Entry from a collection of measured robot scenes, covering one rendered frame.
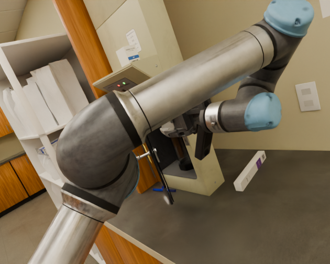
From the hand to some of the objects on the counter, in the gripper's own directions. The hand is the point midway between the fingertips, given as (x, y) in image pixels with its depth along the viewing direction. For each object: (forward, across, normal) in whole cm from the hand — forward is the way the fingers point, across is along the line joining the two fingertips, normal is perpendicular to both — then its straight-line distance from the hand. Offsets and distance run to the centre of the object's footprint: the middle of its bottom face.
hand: (164, 130), depth 73 cm
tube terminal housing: (+20, -24, +34) cm, 46 cm away
